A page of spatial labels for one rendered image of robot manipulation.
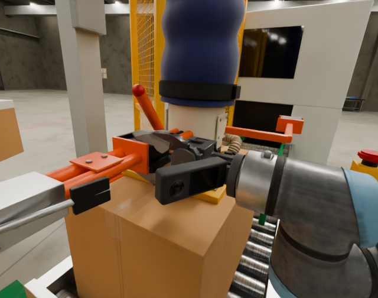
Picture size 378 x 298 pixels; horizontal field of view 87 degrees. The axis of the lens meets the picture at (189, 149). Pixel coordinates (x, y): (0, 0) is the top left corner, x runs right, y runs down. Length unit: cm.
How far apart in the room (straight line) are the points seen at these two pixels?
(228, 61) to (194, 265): 44
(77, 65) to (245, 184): 134
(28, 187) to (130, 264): 30
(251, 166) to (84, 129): 135
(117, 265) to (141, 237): 14
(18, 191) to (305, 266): 36
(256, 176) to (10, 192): 29
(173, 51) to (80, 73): 101
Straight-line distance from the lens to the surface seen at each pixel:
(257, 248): 101
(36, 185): 29
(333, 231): 31
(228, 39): 55
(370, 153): 79
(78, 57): 148
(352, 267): 39
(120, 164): 33
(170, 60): 53
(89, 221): 55
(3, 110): 191
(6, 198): 27
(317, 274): 35
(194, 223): 42
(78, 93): 151
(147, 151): 36
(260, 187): 28
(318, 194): 29
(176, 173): 26
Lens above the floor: 121
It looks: 19 degrees down
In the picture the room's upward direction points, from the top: 3 degrees clockwise
